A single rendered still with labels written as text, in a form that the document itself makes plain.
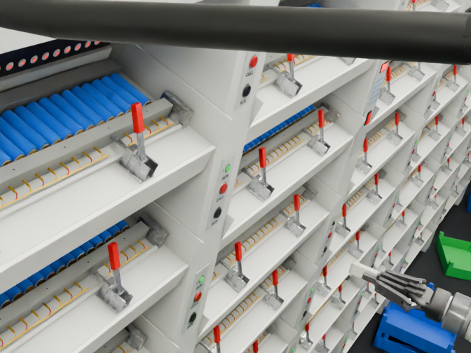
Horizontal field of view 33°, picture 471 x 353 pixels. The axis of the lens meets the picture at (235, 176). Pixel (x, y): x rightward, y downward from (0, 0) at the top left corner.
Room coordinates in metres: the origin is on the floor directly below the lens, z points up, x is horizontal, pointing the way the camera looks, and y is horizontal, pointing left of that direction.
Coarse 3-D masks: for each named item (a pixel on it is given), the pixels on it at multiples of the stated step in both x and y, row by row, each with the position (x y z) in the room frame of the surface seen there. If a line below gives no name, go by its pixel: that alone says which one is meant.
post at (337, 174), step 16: (352, 0) 1.67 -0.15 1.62; (368, 0) 1.65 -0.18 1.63; (384, 0) 1.64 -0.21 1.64; (400, 0) 1.65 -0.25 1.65; (352, 80) 1.65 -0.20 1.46; (368, 80) 1.63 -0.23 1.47; (336, 96) 1.65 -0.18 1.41; (352, 96) 1.64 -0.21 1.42; (368, 96) 1.64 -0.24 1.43; (352, 144) 1.63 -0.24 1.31; (336, 160) 1.64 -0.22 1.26; (352, 160) 1.67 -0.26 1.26; (320, 176) 1.65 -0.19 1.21; (336, 176) 1.63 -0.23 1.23; (336, 192) 1.63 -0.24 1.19; (336, 208) 1.67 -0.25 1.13; (320, 240) 1.63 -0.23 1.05; (320, 272) 1.71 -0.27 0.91; (304, 288) 1.63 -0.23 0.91; (288, 320) 1.64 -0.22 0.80; (304, 320) 1.70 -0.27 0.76; (288, 352) 1.65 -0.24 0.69
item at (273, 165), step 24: (288, 120) 1.51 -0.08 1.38; (312, 120) 1.55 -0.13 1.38; (336, 120) 1.63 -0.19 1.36; (360, 120) 1.63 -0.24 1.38; (264, 144) 1.37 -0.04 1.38; (288, 144) 1.46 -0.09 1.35; (312, 144) 1.49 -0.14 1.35; (336, 144) 1.55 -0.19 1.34; (240, 168) 1.25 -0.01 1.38; (264, 168) 1.25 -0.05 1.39; (288, 168) 1.37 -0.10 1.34; (312, 168) 1.41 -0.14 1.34; (240, 192) 1.22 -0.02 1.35; (264, 192) 1.23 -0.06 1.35; (288, 192) 1.33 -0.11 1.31; (240, 216) 1.16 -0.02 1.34
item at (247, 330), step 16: (288, 256) 1.64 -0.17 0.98; (304, 256) 1.64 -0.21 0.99; (304, 272) 1.63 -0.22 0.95; (288, 288) 1.57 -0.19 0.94; (240, 304) 1.44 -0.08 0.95; (288, 304) 1.54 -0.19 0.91; (224, 320) 1.37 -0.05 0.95; (240, 320) 1.39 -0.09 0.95; (256, 320) 1.42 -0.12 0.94; (272, 320) 1.44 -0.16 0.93; (208, 336) 1.31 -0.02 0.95; (224, 336) 1.33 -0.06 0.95; (240, 336) 1.35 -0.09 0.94; (256, 336) 1.37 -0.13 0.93; (224, 352) 1.28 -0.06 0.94; (240, 352) 1.30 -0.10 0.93
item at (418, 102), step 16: (432, 80) 2.28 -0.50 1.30; (416, 96) 2.29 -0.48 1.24; (416, 112) 2.28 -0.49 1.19; (416, 144) 2.35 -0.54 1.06; (400, 160) 2.28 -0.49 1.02; (384, 208) 2.28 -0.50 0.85; (384, 224) 2.29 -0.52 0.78; (368, 256) 2.28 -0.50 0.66; (352, 304) 2.28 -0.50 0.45; (352, 320) 2.32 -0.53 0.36; (336, 352) 2.28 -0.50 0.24
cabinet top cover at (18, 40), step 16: (112, 0) 0.71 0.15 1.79; (128, 0) 0.73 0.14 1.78; (144, 0) 0.76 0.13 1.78; (160, 0) 0.79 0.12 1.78; (176, 0) 0.82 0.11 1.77; (192, 0) 0.85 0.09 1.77; (0, 32) 0.58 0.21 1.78; (16, 32) 0.59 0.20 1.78; (0, 48) 0.58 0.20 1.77; (16, 48) 0.60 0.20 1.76
